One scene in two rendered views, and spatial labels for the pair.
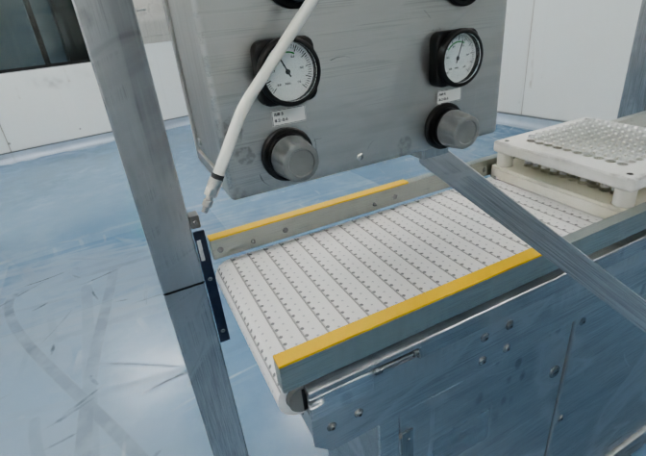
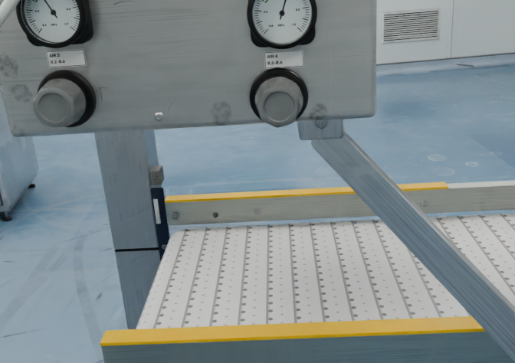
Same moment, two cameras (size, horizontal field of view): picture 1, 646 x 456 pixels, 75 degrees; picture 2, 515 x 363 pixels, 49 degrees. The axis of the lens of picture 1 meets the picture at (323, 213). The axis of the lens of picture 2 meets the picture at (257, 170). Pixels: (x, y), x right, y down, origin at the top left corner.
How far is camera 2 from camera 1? 0.22 m
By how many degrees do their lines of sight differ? 25
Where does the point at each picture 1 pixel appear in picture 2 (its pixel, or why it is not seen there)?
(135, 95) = not seen: hidden behind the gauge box
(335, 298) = (249, 302)
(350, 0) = not seen: outside the picture
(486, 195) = (391, 207)
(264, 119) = (41, 59)
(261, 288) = (187, 267)
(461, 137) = (271, 111)
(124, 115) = not seen: hidden behind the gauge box
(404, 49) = not seen: outside the picture
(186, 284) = (138, 245)
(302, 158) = (54, 103)
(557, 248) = (491, 311)
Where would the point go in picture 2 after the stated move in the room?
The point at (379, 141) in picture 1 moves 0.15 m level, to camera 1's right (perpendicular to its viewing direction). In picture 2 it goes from (183, 103) to (454, 116)
